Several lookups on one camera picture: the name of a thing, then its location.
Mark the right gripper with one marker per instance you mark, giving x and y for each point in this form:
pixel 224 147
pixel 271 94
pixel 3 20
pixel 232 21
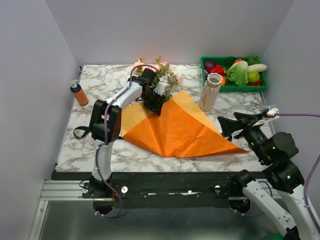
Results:
pixel 248 124

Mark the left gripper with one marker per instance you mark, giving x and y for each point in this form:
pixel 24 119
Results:
pixel 155 107

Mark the pink flower bouquet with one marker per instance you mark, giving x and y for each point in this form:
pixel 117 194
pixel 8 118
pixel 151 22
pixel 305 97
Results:
pixel 163 74

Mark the orange paper flower wrap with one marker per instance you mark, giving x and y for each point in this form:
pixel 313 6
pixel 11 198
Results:
pixel 181 131

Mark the black ribbon gold lettering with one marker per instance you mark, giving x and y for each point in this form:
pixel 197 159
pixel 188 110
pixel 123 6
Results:
pixel 81 132

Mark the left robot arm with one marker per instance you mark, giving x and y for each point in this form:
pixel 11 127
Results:
pixel 106 117

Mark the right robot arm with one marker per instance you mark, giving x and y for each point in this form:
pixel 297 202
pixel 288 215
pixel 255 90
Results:
pixel 300 220

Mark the orange fruit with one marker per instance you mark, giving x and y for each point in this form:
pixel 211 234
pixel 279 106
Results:
pixel 223 81
pixel 238 60

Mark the red chili pepper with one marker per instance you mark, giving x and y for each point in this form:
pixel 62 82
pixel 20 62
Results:
pixel 256 84

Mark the green lime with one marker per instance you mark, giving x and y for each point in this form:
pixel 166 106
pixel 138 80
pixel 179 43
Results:
pixel 253 77

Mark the green lettuce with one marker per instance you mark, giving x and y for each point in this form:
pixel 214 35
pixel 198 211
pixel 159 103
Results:
pixel 237 74

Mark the red bell pepper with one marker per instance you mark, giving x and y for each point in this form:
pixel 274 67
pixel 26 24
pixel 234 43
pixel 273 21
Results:
pixel 218 69

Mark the purple eggplant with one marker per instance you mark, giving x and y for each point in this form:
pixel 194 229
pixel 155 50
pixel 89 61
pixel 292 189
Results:
pixel 206 73

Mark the white radish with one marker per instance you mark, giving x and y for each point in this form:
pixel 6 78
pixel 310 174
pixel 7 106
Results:
pixel 259 67

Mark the purple onion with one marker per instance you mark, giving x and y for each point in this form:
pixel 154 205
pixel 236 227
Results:
pixel 209 65

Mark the green plastic crate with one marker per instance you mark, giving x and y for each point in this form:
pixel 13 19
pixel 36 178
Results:
pixel 226 62

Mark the orange bottle blue cap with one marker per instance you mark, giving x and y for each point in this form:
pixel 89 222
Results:
pixel 79 94

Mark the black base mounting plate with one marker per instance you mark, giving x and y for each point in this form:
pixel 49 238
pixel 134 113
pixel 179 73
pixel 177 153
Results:
pixel 159 190

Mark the green cloth object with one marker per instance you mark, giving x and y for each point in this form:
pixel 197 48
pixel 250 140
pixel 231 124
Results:
pixel 273 236

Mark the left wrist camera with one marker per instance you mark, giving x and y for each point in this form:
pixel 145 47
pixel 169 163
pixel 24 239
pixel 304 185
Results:
pixel 160 89

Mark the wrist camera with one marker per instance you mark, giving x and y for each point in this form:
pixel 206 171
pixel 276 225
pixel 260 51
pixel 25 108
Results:
pixel 268 114
pixel 160 89

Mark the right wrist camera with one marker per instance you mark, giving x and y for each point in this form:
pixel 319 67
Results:
pixel 268 114

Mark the aluminium rail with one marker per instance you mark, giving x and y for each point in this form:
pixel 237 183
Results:
pixel 64 190

